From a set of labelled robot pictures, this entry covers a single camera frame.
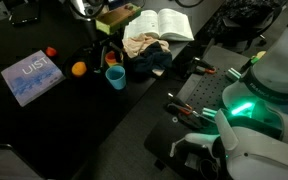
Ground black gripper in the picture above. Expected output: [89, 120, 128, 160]
[89, 31, 124, 70]

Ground orange plastic cup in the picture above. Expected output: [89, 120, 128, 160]
[104, 50, 118, 67]

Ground short yellow plastic cup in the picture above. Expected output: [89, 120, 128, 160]
[104, 51, 124, 68]

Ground blue plastic cup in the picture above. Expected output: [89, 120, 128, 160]
[105, 65, 127, 91]

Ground beige crumpled cloth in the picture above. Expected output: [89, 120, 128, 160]
[121, 33, 172, 59]

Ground orange ball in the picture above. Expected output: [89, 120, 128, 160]
[71, 61, 88, 78]

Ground black bowl with orange ball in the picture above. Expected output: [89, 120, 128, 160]
[61, 44, 97, 81]

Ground dark blue crumpled cloth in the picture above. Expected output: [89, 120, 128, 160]
[130, 41, 173, 76]

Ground small red ball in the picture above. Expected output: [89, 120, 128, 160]
[45, 46, 58, 58]

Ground open white book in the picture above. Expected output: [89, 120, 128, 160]
[122, 8, 195, 42]

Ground purple UIST book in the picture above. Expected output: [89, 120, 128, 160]
[0, 49, 66, 108]

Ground black phone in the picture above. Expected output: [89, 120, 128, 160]
[9, 1, 42, 27]

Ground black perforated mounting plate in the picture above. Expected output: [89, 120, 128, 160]
[143, 44, 252, 180]

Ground short aluminium extrusion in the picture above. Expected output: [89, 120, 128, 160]
[201, 107, 218, 120]

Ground long aluminium extrusion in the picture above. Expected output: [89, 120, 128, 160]
[225, 67, 242, 83]

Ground black office chair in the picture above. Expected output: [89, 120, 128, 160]
[202, 0, 287, 54]

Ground yellow green small device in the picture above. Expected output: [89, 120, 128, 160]
[248, 49, 268, 66]

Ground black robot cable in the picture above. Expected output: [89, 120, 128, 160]
[173, 0, 206, 9]

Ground black clamp red handle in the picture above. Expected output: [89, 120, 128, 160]
[165, 92, 205, 129]

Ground black clamp orange handle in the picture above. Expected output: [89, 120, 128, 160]
[183, 56, 218, 77]

